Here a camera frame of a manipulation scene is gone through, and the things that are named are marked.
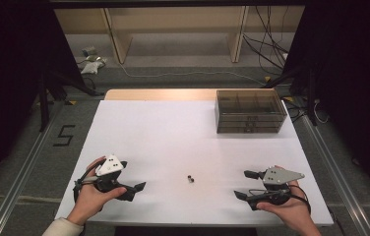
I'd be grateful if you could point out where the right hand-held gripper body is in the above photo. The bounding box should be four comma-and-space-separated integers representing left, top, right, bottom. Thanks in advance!
248, 166, 306, 211

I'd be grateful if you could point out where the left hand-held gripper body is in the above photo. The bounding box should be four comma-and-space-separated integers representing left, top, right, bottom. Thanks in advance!
82, 154, 132, 197

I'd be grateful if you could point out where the smoky clear acrylic drawer organizer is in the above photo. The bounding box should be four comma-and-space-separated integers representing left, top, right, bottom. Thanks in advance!
215, 88, 287, 135

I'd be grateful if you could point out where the person's right hand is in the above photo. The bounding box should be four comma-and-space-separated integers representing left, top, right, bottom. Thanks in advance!
256, 164, 313, 231

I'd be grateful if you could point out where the person's left hand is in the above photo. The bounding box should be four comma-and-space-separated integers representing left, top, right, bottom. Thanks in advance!
66, 156, 128, 227

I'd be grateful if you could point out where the black metal stand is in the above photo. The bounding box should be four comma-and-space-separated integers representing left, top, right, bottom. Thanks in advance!
261, 65, 321, 128
36, 69, 105, 133

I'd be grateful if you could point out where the white cloth bag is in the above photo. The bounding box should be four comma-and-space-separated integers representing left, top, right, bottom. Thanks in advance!
80, 60, 106, 75

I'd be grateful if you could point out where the grey small box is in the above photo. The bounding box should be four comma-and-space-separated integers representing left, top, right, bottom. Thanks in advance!
81, 46, 98, 58

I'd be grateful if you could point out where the black curtain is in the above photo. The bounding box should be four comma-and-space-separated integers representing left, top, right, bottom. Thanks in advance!
282, 0, 370, 217
0, 0, 87, 198

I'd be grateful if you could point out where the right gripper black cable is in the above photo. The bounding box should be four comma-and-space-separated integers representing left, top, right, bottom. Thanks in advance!
248, 184, 313, 215

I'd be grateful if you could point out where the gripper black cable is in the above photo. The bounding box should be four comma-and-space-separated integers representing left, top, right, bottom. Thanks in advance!
248, 184, 313, 215
72, 162, 99, 205

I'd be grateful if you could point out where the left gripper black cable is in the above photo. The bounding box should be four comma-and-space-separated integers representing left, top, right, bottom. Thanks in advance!
72, 162, 99, 205

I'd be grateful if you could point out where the aluminium floor rail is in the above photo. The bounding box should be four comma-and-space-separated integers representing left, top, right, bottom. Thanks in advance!
299, 112, 370, 236
0, 103, 63, 236

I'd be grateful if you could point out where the white floor cable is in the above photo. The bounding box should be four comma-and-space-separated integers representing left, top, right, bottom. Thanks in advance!
117, 61, 267, 87

